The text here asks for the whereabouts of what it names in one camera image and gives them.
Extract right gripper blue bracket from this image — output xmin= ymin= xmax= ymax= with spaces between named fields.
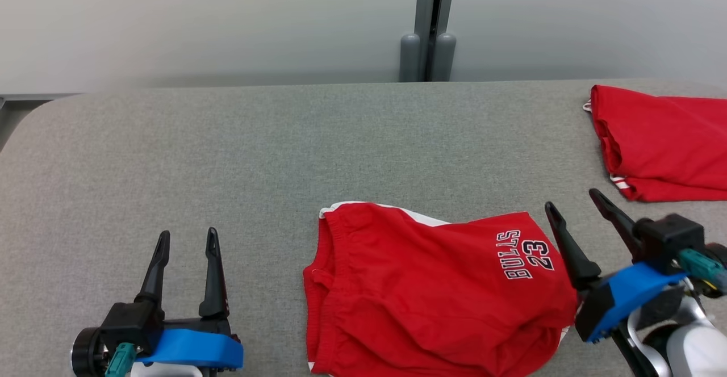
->
xmin=544 ymin=188 xmax=689 ymax=345

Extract grey double partition post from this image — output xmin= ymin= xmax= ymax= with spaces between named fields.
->
xmin=399 ymin=0 xmax=457 ymax=82

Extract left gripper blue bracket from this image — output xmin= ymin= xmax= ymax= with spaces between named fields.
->
xmin=70 ymin=227 xmax=244 ymax=377

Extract red Bulls jersey white sleeves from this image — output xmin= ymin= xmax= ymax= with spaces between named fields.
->
xmin=583 ymin=85 xmax=727 ymax=203

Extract red shorts with white stripes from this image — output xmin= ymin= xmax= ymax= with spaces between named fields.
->
xmin=303 ymin=201 xmax=580 ymax=377

